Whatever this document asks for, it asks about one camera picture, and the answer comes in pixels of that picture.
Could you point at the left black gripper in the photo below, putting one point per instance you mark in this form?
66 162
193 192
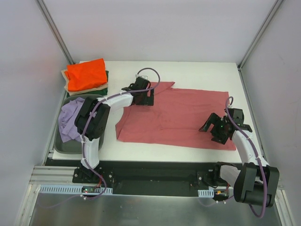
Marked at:
146 103

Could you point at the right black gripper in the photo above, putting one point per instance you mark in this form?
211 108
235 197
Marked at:
216 129

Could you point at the pink t shirt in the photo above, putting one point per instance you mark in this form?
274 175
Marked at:
174 119

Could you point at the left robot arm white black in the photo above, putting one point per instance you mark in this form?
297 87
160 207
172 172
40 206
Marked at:
92 119

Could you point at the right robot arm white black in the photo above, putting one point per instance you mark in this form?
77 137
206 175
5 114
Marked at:
256 183

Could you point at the dark green folded t shirt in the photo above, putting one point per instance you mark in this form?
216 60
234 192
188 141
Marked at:
103 88

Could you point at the orange folded t shirt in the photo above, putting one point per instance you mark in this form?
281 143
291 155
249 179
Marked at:
86 75

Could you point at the lilac crumpled t shirt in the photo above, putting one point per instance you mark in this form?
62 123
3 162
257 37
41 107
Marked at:
66 120

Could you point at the grey plastic bin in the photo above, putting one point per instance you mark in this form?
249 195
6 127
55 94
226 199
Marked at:
73 146

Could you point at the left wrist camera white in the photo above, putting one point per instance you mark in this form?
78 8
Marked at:
142 76

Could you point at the right white cable duct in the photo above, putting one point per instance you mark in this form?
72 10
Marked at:
209 193

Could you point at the white cable duct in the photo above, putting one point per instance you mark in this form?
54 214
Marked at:
69 189
209 193

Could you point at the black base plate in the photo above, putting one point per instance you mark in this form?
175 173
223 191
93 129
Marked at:
183 179

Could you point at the aluminium rail front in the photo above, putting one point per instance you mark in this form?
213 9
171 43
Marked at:
52 175

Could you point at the left white cable duct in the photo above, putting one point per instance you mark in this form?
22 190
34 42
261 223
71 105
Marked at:
69 189

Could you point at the left aluminium frame post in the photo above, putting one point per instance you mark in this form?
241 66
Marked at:
51 23

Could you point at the aluminium frame post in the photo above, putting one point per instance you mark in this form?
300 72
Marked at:
51 23
265 24

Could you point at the right aluminium frame post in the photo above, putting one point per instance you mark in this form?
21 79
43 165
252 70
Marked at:
265 24

